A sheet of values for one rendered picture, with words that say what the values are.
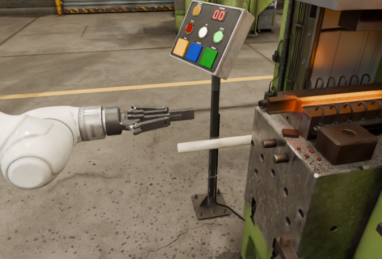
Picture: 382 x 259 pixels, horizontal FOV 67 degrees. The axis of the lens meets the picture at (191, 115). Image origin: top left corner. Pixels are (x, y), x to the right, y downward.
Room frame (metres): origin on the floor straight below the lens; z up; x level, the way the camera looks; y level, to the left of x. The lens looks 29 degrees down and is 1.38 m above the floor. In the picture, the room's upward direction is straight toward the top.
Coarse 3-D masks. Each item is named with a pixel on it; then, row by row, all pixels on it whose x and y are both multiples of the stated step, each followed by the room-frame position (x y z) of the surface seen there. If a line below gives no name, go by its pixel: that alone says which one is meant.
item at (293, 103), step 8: (280, 96) 0.77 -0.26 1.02; (288, 96) 0.77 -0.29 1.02; (320, 96) 0.80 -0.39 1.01; (328, 96) 0.80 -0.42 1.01; (336, 96) 0.80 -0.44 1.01; (344, 96) 0.80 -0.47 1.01; (352, 96) 0.80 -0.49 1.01; (360, 96) 0.80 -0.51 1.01; (368, 96) 0.80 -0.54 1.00; (376, 96) 0.81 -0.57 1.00; (272, 104) 0.75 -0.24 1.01; (280, 104) 0.75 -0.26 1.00; (288, 104) 0.76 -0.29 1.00; (296, 104) 0.75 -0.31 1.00; (304, 104) 0.76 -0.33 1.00; (272, 112) 0.74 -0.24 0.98; (280, 112) 0.75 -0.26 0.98
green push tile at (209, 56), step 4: (208, 48) 1.19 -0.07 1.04; (204, 52) 1.20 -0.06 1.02; (208, 52) 1.18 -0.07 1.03; (212, 52) 1.17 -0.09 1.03; (216, 52) 1.15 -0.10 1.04; (204, 56) 1.19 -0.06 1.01; (208, 56) 1.17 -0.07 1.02; (212, 56) 1.15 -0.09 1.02; (216, 56) 1.14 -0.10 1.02; (204, 60) 1.17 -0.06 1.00; (208, 60) 1.16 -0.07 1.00; (212, 60) 1.14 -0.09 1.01; (200, 64) 1.18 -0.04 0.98; (204, 64) 1.16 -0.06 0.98; (208, 64) 1.14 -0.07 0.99; (212, 64) 1.13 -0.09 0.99
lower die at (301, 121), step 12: (360, 84) 0.96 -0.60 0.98; (372, 84) 0.96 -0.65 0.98; (300, 96) 0.83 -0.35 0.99; (312, 96) 0.83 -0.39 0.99; (312, 108) 0.74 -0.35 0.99; (324, 108) 0.74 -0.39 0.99; (348, 108) 0.74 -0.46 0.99; (360, 108) 0.74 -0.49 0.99; (372, 108) 0.74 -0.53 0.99; (288, 120) 0.80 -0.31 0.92; (300, 120) 0.74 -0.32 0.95; (312, 120) 0.70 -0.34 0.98; (324, 120) 0.71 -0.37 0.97; (300, 132) 0.73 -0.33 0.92
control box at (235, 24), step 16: (192, 0) 1.45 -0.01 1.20; (192, 16) 1.39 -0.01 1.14; (208, 16) 1.31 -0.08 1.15; (224, 16) 1.23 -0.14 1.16; (240, 16) 1.17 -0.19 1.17; (192, 32) 1.33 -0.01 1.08; (208, 32) 1.26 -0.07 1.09; (224, 32) 1.19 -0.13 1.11; (240, 32) 1.18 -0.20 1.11; (224, 48) 1.14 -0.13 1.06; (240, 48) 1.18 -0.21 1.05; (192, 64) 1.22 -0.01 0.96; (224, 64) 1.13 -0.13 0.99
